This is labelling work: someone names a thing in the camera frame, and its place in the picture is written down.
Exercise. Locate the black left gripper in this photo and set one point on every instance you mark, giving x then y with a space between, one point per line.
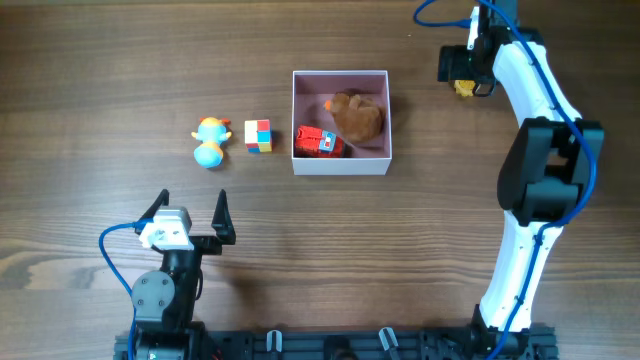
211 245

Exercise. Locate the yellow round toy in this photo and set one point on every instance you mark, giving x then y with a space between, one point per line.
464 88

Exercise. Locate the brown plush toy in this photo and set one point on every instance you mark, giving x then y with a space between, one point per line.
359 119

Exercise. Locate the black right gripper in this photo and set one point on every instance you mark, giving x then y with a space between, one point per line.
456 71

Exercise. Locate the blue duck toy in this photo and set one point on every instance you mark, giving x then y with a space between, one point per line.
212 133

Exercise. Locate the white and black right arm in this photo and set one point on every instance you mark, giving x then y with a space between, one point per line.
547 177

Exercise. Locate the white box with pink interior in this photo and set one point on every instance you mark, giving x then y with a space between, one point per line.
310 90

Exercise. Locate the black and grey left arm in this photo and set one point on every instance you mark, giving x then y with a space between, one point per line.
164 300

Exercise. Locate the colourful puzzle cube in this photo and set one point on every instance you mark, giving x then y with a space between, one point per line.
258 136

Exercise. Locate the red toy truck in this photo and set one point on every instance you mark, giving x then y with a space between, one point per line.
313 142

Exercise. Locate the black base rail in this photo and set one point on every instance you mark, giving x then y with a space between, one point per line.
386 343

